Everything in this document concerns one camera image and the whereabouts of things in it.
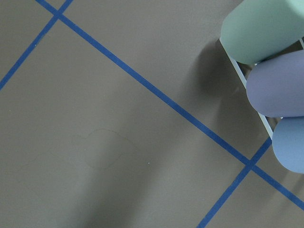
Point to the white cup rack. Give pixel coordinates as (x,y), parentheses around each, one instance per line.
(243,80)

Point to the purple cup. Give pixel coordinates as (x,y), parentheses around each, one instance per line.
(275,88)

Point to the green cup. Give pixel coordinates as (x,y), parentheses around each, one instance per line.
(258,29)

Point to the blue cup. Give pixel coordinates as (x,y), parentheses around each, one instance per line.
(288,143)

